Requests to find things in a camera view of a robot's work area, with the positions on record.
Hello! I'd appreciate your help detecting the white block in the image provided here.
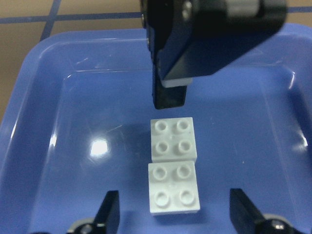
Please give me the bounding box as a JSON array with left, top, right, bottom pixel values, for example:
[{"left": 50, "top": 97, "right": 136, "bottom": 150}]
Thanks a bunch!
[
  {"left": 150, "top": 117, "right": 197, "bottom": 163},
  {"left": 148, "top": 161, "right": 200, "bottom": 215}
]

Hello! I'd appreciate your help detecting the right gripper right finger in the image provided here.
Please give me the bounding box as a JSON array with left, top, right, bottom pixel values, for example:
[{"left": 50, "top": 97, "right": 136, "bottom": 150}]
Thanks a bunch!
[{"left": 230, "top": 188, "right": 266, "bottom": 234}]

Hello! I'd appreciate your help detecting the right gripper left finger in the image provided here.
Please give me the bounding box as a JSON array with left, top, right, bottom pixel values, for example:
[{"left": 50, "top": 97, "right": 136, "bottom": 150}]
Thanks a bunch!
[{"left": 94, "top": 191, "right": 120, "bottom": 234}]

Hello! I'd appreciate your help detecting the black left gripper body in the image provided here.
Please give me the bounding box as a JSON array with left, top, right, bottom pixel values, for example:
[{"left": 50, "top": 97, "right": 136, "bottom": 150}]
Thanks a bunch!
[{"left": 141, "top": 0, "right": 287, "bottom": 80}]

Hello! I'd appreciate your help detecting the blue plastic tray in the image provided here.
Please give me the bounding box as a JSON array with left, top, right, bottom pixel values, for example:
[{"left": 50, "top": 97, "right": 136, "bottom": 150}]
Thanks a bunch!
[{"left": 0, "top": 24, "right": 312, "bottom": 234}]

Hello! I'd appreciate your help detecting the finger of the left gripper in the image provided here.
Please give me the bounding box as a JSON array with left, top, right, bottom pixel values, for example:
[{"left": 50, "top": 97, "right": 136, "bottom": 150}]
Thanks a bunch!
[{"left": 152, "top": 68, "right": 187, "bottom": 109}]

